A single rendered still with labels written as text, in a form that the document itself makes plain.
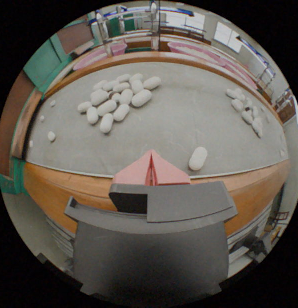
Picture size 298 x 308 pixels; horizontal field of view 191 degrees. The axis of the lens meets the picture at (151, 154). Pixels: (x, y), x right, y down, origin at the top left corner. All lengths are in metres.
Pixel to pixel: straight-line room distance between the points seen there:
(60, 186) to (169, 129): 0.20
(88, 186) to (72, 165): 0.06
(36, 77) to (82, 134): 0.54
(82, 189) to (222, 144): 0.23
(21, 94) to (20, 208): 1.21
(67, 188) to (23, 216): 1.45
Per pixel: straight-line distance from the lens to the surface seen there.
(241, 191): 0.18
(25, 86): 0.63
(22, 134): 0.50
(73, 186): 0.17
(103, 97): 0.20
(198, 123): 0.18
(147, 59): 0.32
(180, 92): 0.21
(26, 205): 1.54
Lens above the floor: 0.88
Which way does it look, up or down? 78 degrees down
